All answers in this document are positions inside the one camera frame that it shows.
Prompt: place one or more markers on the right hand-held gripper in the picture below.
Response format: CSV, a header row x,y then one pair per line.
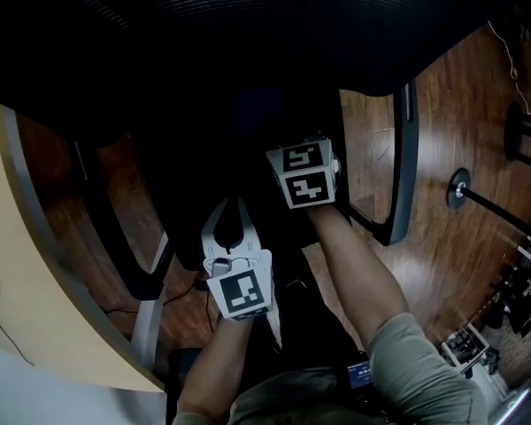
x,y
305,188

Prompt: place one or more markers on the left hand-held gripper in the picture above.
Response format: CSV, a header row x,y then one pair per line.
x,y
241,288

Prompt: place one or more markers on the black chair seat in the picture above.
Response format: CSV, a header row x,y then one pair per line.
x,y
194,149

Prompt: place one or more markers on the person's right forearm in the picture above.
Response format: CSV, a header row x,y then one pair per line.
x,y
354,277

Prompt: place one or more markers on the person's left forearm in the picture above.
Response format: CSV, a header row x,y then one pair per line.
x,y
221,361

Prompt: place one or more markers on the black chair armrest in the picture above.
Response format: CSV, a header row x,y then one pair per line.
x,y
405,162
115,219

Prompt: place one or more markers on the round stand base black pole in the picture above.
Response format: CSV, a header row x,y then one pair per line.
x,y
459,188

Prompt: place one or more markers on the black chest device blue screen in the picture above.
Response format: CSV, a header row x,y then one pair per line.
x,y
359,375

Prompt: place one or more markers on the light wooden desk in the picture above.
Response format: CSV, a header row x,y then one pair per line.
x,y
31,246

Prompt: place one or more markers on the white metal frame rack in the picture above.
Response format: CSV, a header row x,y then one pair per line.
x,y
467,348

